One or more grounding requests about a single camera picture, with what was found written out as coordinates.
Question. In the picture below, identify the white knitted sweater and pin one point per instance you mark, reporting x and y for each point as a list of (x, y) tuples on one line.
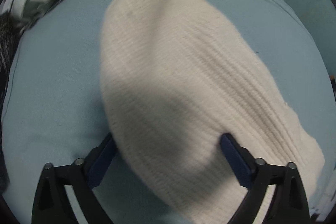
[(175, 76)]

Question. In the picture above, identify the light blue bed sheet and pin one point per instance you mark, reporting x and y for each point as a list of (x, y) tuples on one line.
[(53, 110)]

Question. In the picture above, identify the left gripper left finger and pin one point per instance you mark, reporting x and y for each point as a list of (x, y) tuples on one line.
[(51, 203)]

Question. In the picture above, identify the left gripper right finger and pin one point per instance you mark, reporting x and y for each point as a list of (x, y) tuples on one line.
[(289, 201)]

